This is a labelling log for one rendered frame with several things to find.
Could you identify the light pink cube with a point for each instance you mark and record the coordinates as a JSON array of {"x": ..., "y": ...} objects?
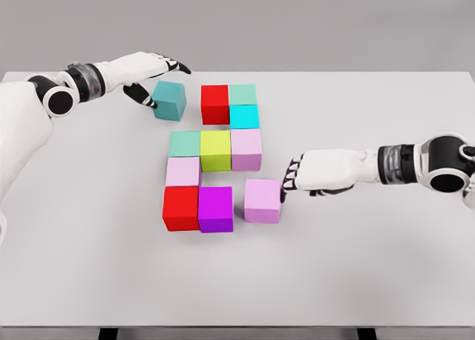
[
  {"x": 261, "y": 200},
  {"x": 182, "y": 171},
  {"x": 246, "y": 147}
]

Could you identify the magenta cube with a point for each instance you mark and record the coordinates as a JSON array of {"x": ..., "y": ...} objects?
[{"x": 215, "y": 208}]

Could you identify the mint green cube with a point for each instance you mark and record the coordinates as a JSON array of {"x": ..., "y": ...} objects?
[
  {"x": 184, "y": 143},
  {"x": 243, "y": 94}
]

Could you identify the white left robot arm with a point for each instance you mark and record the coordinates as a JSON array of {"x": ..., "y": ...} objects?
[{"x": 37, "y": 106}]

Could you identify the teal cube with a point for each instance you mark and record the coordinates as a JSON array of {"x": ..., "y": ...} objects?
[{"x": 170, "y": 100}]

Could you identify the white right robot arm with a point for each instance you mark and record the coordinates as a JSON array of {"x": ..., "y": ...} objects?
[{"x": 423, "y": 165}]

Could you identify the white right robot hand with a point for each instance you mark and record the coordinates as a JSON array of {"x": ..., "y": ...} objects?
[{"x": 326, "y": 169}]

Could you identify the cyan cube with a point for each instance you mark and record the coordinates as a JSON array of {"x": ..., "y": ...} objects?
[{"x": 244, "y": 116}]

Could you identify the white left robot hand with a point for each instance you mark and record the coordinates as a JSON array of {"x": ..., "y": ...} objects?
[{"x": 143, "y": 67}]

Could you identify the yellow-green cube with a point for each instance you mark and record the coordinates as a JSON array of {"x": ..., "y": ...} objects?
[{"x": 215, "y": 148}]

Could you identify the red cube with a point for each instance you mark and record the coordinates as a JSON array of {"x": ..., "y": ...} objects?
[
  {"x": 214, "y": 102},
  {"x": 180, "y": 206}
]

